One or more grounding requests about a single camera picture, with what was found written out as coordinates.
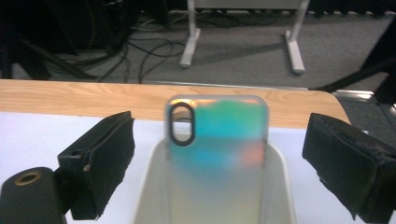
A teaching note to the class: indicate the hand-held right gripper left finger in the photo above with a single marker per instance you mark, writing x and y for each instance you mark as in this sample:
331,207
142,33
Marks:
109,161

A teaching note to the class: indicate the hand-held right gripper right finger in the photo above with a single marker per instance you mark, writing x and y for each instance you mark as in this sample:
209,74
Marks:
345,161

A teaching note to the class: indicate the white plastic storage bin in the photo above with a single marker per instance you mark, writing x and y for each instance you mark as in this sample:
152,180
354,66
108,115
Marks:
152,193

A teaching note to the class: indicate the iridescent phone case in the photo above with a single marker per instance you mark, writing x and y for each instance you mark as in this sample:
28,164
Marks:
218,149

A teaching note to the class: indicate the white table board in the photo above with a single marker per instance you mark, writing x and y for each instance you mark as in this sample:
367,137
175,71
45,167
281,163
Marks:
28,143

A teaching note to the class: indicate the black metal stand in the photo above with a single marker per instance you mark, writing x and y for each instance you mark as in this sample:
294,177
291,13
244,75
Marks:
373,68

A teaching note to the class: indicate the metal floor rail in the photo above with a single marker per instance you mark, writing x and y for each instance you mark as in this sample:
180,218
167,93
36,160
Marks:
358,95

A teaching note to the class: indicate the white metal stand frame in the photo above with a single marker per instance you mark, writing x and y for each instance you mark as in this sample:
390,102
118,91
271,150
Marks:
191,43

